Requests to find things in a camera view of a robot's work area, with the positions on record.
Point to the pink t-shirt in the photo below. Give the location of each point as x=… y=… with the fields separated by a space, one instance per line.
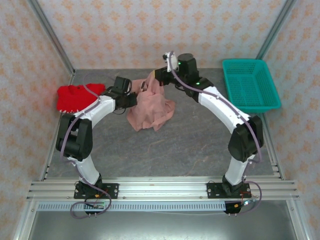
x=150 y=110

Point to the red t-shirt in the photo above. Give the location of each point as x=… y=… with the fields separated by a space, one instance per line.
x=72 y=98

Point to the teal plastic basket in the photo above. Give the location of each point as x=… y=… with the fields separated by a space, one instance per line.
x=250 y=105

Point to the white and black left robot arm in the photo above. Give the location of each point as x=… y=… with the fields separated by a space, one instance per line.
x=75 y=140

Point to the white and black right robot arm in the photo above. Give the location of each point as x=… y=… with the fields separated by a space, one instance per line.
x=225 y=107

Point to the small circuit board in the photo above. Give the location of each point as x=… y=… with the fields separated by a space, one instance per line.
x=243 y=203
x=96 y=205

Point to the grey metal lower panel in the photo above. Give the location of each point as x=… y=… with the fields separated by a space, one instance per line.
x=160 y=225

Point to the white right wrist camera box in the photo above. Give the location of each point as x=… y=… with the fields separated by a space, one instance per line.
x=170 y=60

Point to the aluminium frame post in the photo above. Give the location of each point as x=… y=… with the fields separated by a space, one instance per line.
x=52 y=37
x=271 y=37

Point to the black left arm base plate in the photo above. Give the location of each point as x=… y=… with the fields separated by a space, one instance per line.
x=112 y=191

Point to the aluminium mounting rail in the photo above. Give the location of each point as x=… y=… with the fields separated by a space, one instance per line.
x=160 y=190

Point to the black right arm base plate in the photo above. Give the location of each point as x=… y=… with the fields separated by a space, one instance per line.
x=212 y=191

